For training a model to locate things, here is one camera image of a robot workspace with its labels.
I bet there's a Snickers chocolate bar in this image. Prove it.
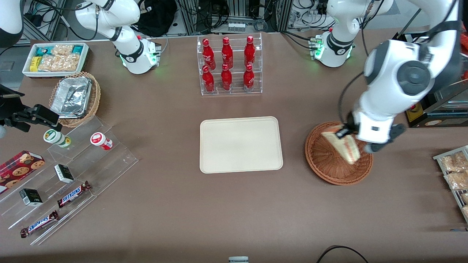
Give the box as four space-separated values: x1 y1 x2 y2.
57 181 91 208
20 210 60 239

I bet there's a beige plastic tray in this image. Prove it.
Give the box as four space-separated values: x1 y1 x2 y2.
200 116 283 174

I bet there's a clear cracker bag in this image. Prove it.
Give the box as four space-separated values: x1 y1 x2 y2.
51 45 74 57
38 54 80 72

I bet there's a red cookie box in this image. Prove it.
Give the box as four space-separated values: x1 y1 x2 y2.
0 150 46 195

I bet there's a light wicker basket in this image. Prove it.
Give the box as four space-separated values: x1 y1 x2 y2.
49 72 101 128

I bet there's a green lid white bottle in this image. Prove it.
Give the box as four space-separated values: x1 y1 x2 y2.
44 129 72 148

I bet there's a round brown wicker basket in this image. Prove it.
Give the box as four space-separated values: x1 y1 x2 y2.
305 121 373 185

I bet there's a grey wire rack tray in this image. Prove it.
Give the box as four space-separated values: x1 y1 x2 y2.
433 145 468 223

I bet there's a white snack bin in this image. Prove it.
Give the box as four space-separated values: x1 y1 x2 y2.
22 43 90 79

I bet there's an aluminium foil tray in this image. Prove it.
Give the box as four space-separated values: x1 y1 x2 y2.
50 76 92 119

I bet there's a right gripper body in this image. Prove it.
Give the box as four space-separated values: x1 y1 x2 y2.
0 84 25 122

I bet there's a clear acrylic stepped stand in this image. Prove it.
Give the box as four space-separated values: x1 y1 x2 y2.
0 116 139 246

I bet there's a red lid white bottle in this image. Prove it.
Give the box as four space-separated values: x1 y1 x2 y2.
91 132 113 150

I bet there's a red cola bottle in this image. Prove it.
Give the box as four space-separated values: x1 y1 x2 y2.
202 65 215 92
222 37 234 70
202 38 216 70
243 64 255 92
221 63 233 91
244 35 256 68

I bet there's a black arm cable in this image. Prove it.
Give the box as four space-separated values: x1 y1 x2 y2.
338 71 366 126

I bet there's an aluminium profile frame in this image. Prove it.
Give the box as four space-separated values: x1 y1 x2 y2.
177 0 293 35

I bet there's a black bag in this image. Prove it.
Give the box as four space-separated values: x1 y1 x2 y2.
136 0 178 37

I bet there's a small black box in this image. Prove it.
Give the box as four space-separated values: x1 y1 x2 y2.
54 164 75 184
19 188 44 207

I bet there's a clear acrylic bottle rack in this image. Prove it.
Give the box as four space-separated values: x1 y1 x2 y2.
197 33 263 96

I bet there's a black cable loop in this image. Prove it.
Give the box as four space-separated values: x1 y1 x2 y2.
316 245 370 263

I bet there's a triangular sandwich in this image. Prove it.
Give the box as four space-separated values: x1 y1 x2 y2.
321 124 362 165

